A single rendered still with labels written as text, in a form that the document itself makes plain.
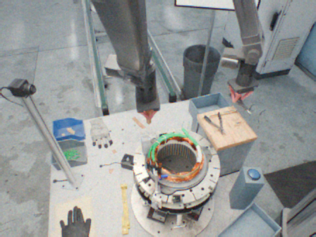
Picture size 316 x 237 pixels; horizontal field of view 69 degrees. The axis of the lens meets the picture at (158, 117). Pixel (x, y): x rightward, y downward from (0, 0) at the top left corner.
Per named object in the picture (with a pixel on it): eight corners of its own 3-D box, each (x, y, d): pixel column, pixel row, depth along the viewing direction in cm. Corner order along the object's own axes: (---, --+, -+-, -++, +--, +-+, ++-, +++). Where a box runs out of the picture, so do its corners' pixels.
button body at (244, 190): (230, 209, 104) (245, 182, 86) (228, 194, 109) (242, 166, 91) (245, 209, 104) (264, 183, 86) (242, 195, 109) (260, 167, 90)
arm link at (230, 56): (259, 53, 72) (263, 37, 76) (223, 46, 75) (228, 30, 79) (250, 80, 82) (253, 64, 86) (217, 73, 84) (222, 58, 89)
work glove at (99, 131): (89, 120, 142) (88, 117, 140) (108, 116, 144) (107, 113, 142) (92, 152, 126) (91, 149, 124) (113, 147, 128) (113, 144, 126)
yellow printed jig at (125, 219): (120, 186, 112) (119, 184, 109) (127, 185, 112) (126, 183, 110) (122, 235, 97) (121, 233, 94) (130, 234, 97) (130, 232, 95)
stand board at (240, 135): (196, 118, 108) (197, 114, 106) (232, 108, 112) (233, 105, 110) (216, 152, 95) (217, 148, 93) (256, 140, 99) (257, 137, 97)
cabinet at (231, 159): (190, 150, 126) (197, 118, 107) (221, 142, 130) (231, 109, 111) (207, 181, 114) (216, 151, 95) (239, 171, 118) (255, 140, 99)
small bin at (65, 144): (86, 144, 129) (83, 135, 124) (87, 164, 120) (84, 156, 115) (56, 150, 126) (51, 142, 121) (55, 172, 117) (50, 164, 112)
